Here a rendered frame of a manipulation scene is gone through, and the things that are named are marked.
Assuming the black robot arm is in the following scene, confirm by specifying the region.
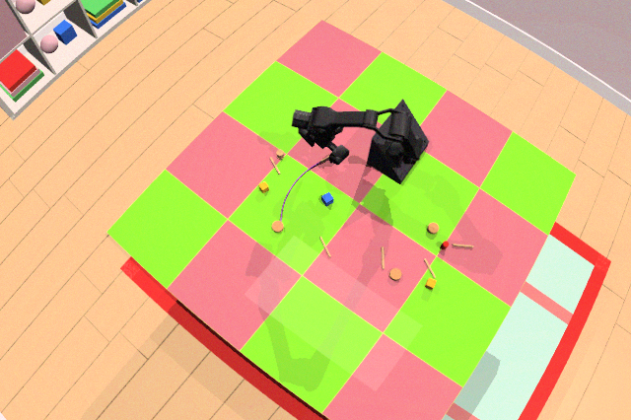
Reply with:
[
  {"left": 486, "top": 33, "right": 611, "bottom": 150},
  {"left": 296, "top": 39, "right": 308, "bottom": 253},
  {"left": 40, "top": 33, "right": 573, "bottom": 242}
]
[{"left": 291, "top": 105, "right": 423, "bottom": 164}]

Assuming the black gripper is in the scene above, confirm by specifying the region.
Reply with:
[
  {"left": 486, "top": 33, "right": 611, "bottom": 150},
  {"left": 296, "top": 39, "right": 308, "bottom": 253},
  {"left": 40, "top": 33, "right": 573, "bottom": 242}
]
[{"left": 298, "top": 128, "right": 349, "bottom": 165}]

